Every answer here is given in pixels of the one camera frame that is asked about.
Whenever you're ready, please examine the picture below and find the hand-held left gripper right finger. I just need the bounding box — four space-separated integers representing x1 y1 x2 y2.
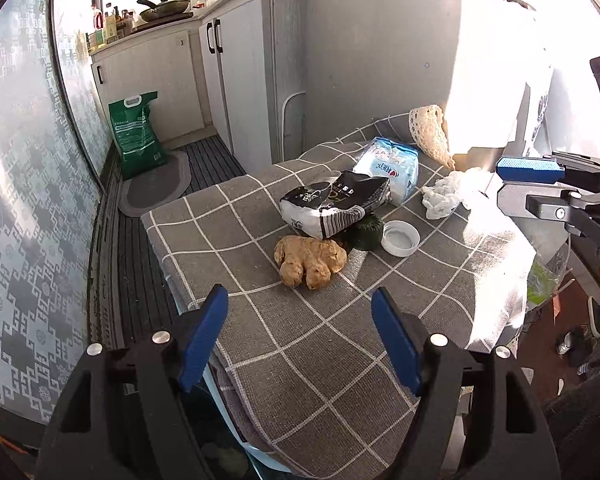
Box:
371 287 563 480

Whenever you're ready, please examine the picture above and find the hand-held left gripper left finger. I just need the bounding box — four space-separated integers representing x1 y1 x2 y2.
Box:
35 284 241 480

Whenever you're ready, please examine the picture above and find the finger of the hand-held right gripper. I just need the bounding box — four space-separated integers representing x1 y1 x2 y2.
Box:
496 151 600 184
496 182 600 262

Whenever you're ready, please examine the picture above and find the white tissue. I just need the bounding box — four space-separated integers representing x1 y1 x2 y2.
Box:
421 166 497 221

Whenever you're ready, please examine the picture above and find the white plastic lid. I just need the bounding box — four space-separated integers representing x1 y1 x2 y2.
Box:
381 220 421 258

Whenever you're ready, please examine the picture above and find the small dark round cup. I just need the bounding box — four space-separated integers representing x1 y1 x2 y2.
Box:
342 212 385 252

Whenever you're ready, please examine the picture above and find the ginger root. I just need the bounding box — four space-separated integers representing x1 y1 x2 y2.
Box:
273 235 348 291

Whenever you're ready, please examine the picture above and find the blue and white tissue pack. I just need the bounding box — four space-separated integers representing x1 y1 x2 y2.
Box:
352 136 421 206

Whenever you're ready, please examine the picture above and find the black and white snack bag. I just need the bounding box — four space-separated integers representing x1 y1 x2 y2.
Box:
279 170 393 241

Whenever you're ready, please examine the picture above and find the clear plastic bag with greens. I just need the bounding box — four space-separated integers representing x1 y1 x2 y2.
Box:
525 244 572 307

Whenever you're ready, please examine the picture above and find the grey checked tablecloth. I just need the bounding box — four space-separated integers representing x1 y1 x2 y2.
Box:
140 112 546 477

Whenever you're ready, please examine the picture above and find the cream lace cloth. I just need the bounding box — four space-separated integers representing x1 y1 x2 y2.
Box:
408 104 456 171

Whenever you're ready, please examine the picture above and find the pair of shoes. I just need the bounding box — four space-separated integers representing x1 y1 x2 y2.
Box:
556 326 595 362

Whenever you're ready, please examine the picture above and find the light blue plastic rim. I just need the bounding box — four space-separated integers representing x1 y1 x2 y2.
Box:
207 365 293 478

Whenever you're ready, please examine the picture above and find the grey oval floor mat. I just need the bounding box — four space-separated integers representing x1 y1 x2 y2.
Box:
118 149 192 218

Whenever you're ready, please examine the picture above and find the dark striped floor mat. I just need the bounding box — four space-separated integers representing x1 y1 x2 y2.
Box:
115 134 247 351

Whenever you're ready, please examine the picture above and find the white refrigerator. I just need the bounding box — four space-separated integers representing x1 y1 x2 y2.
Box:
305 0 538 171

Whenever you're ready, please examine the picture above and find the green rice bag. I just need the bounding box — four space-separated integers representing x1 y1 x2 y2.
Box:
108 91 170 180

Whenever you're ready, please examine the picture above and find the person's dark clothing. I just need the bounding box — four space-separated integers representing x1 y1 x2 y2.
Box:
544 374 600 480

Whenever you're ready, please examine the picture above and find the patterned frosted glass door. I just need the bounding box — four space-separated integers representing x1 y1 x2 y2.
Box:
0 0 117 426

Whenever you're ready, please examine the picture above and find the white rounded panel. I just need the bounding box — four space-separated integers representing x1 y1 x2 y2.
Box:
280 92 307 162

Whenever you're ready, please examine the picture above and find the low cream cabinet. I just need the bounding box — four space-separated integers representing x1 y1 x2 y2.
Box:
91 29 206 144

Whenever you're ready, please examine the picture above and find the tall white cabinet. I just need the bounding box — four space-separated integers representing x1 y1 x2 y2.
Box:
198 0 308 171

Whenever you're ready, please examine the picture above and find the row of condiment bottles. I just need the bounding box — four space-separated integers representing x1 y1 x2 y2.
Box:
85 2 136 56

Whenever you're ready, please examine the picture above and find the frying pan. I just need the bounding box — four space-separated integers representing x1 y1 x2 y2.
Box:
136 0 192 22

